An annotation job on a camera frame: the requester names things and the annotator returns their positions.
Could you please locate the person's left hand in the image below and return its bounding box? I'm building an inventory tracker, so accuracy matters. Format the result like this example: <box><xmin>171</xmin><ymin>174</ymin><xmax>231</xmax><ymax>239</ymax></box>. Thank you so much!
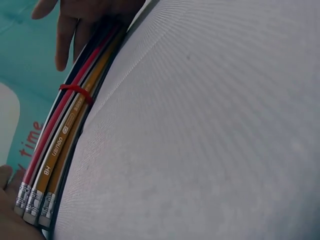
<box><xmin>0</xmin><ymin>164</ymin><xmax>48</xmax><ymax>240</ymax></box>

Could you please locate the person's right hand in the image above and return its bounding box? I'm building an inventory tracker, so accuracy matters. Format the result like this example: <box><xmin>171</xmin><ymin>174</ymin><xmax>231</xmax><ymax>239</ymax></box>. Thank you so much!
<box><xmin>31</xmin><ymin>0</ymin><xmax>149</xmax><ymax>73</ymax></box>

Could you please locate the white striped pencil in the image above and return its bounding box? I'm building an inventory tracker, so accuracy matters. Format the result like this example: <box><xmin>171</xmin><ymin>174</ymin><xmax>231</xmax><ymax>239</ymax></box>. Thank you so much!
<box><xmin>22</xmin><ymin>29</ymin><xmax>123</xmax><ymax>223</ymax></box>

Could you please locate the red rubber band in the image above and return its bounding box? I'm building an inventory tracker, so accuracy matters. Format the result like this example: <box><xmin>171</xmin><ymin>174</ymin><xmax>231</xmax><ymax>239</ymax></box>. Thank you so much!
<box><xmin>58</xmin><ymin>83</ymin><xmax>95</xmax><ymax>106</ymax></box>

